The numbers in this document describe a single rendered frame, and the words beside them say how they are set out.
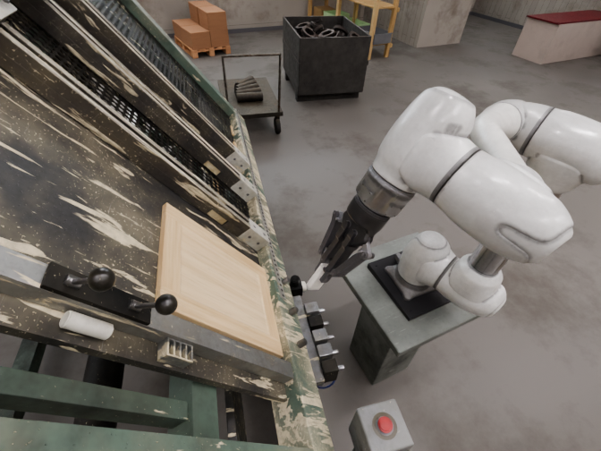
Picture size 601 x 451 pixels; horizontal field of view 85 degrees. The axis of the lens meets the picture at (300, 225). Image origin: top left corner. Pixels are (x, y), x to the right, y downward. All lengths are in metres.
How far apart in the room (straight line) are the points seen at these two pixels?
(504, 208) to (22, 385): 0.75
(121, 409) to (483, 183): 0.72
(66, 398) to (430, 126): 0.72
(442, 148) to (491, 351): 2.07
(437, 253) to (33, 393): 1.19
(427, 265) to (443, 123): 0.90
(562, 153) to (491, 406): 1.61
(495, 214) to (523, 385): 2.03
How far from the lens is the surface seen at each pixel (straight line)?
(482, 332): 2.55
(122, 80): 1.40
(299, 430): 1.08
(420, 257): 1.35
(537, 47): 8.43
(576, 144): 1.03
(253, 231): 1.34
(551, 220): 0.52
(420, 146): 0.52
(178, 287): 0.90
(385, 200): 0.56
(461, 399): 2.27
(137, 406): 0.80
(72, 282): 0.68
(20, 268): 0.68
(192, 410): 0.87
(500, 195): 0.51
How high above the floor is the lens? 1.94
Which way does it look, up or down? 43 degrees down
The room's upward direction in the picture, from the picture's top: 3 degrees clockwise
